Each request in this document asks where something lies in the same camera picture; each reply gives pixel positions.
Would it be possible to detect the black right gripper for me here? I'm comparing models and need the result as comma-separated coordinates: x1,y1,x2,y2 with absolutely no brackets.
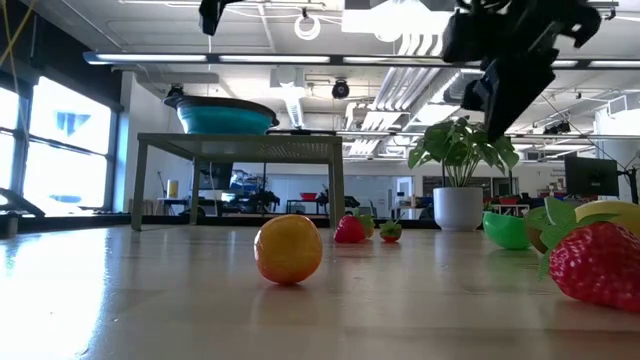
442,0,604,144

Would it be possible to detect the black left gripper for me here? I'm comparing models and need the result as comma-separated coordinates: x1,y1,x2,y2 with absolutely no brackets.
198,0,246,36

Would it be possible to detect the blue collapsible colander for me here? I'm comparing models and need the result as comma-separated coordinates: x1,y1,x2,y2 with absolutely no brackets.
163,94,280,136

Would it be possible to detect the overhead LED light bar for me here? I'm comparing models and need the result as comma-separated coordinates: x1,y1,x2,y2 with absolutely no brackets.
82,49,640,71

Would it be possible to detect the green plant in white pot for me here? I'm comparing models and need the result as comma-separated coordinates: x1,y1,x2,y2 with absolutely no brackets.
407,115,521,232

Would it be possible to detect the green perforated metal riser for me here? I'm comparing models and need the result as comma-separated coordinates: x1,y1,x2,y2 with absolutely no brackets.
130,132,346,232

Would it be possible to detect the black computer monitor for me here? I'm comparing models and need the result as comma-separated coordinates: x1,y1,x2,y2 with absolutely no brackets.
564,155,620,198

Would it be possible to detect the yellow toy lemon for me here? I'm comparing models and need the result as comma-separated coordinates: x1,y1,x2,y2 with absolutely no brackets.
574,198,640,239

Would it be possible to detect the red toy strawberry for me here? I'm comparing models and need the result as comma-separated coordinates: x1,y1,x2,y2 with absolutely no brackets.
537,196,640,315
333,214,369,245
378,218,404,245

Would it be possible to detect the large window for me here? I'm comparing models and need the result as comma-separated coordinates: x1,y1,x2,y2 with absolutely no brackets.
0,74,114,201

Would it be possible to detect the white hanging ring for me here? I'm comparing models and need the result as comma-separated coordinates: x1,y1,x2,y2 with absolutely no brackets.
293,14,323,42

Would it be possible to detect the yellow hanging cable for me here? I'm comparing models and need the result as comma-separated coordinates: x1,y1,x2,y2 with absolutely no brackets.
0,0,37,69

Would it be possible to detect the black aluminium table frame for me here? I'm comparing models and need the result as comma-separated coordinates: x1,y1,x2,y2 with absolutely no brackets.
17,213,441,232

